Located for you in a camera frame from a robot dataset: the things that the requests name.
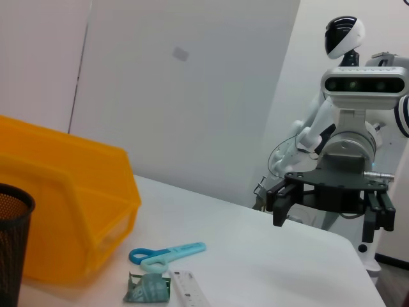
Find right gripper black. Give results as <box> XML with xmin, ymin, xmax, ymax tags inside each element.
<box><xmin>266</xmin><ymin>153</ymin><xmax>397</xmax><ymax>243</ymax></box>

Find blue and teal scissors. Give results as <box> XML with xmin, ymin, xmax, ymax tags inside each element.
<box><xmin>128</xmin><ymin>242</ymin><xmax>207</xmax><ymax>274</ymax></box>

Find clear plastic ruler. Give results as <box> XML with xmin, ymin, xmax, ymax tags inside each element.
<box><xmin>168</xmin><ymin>269</ymin><xmax>210</xmax><ymax>307</ymax></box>

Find black mesh pen holder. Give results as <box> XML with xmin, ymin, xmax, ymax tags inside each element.
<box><xmin>0</xmin><ymin>182</ymin><xmax>36</xmax><ymax>307</ymax></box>

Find grey white robot stand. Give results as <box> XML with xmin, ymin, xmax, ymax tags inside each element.
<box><xmin>289</xmin><ymin>52</ymin><xmax>409</xmax><ymax>272</ymax></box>

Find white humanoid robot black visor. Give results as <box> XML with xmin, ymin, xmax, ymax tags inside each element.
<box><xmin>254</xmin><ymin>15</ymin><xmax>367</xmax><ymax>212</ymax></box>

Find yellow plastic storage bin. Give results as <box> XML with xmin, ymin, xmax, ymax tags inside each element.
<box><xmin>0</xmin><ymin>114</ymin><xmax>143</xmax><ymax>284</ymax></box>

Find right gripper cable with connector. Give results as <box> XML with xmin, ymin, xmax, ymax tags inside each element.
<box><xmin>362</xmin><ymin>171</ymin><xmax>396</xmax><ymax>180</ymax></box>

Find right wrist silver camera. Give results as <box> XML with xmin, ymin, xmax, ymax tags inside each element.
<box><xmin>320</xmin><ymin>65</ymin><xmax>409</xmax><ymax>135</ymax></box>

